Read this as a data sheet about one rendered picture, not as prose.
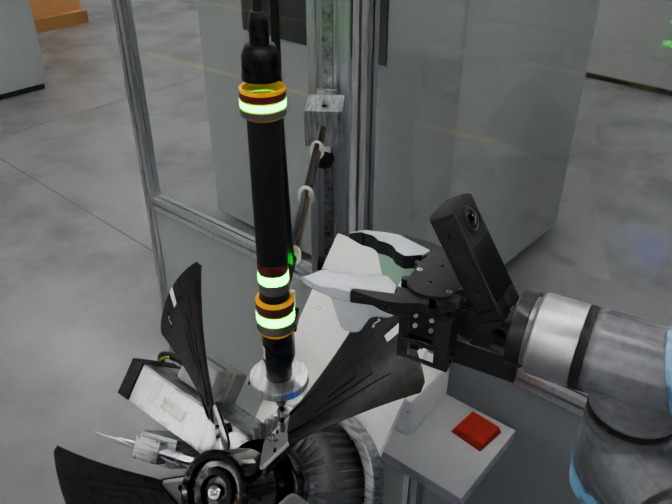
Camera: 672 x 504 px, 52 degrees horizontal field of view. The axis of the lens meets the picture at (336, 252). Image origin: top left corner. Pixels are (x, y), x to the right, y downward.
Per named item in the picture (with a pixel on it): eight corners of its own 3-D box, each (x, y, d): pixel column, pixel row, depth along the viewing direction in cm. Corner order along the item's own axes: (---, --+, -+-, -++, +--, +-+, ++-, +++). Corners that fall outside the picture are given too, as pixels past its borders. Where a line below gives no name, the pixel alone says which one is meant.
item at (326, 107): (310, 129, 137) (309, 87, 133) (345, 130, 137) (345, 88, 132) (304, 149, 129) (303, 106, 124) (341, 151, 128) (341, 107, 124)
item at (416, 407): (393, 367, 172) (395, 333, 166) (448, 396, 164) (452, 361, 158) (351, 405, 161) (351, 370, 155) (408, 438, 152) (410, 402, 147)
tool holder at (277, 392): (258, 350, 87) (253, 287, 82) (313, 353, 87) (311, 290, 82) (245, 400, 80) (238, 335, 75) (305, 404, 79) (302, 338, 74)
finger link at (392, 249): (348, 272, 75) (407, 311, 69) (349, 225, 72) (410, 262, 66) (369, 262, 77) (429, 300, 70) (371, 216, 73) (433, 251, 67)
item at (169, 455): (238, 482, 112) (95, 437, 130) (241, 469, 113) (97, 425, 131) (230, 483, 111) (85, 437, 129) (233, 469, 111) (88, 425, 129)
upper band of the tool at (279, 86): (245, 107, 66) (243, 78, 65) (289, 108, 66) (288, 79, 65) (236, 124, 63) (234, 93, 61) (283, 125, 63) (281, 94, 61)
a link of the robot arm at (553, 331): (577, 336, 54) (599, 284, 60) (521, 318, 56) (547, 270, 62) (561, 404, 58) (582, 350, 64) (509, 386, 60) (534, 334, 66)
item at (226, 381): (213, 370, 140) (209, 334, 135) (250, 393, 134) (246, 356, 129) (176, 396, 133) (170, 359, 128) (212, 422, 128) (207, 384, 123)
